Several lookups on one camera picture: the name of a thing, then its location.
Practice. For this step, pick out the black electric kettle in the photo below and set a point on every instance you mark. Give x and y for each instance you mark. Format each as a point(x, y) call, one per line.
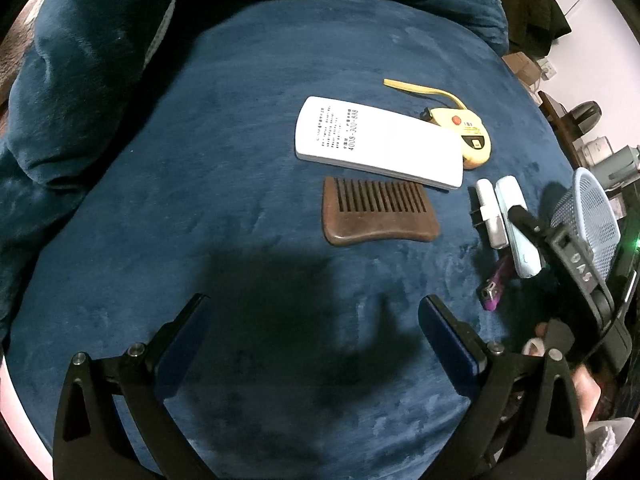
point(586, 116)

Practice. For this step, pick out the brown wooden comb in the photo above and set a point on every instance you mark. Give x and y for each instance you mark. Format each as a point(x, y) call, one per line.
point(358, 210)

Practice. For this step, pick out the blue velvet cushion cover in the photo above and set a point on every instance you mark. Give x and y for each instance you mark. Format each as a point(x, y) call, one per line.
point(307, 360)

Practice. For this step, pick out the light blue white case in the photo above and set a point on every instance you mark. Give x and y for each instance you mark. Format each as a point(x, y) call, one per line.
point(526, 258)

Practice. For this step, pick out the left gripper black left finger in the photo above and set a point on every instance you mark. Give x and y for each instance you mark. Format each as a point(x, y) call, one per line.
point(89, 439)

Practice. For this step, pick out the dark wooden side table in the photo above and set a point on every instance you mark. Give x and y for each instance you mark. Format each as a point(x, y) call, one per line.
point(563, 128)

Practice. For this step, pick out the stacked cardboard boxes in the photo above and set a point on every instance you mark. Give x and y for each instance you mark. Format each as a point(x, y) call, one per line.
point(524, 68)

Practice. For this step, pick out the purple lighter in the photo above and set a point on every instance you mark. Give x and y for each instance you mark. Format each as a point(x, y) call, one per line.
point(491, 292)

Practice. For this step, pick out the person right hand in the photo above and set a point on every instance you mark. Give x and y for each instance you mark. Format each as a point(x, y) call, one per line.
point(588, 392)

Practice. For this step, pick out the light blue mesh basket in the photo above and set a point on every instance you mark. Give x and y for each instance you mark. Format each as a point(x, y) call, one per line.
point(585, 210)

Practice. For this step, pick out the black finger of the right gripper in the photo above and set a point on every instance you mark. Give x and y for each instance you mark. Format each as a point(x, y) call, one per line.
point(527, 224)

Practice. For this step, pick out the white power adapter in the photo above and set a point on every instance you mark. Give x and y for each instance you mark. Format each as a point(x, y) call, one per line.
point(491, 215)

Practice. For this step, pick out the white remote box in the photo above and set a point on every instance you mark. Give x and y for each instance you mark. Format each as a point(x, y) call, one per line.
point(367, 138)

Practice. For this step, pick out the pale blue thermos jug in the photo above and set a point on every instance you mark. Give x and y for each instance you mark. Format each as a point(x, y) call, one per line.
point(623, 169)

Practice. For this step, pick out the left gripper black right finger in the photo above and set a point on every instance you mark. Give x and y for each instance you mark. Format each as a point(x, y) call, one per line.
point(523, 421)

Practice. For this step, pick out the yellow tape measure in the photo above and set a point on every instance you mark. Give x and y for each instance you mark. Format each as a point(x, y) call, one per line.
point(475, 139)

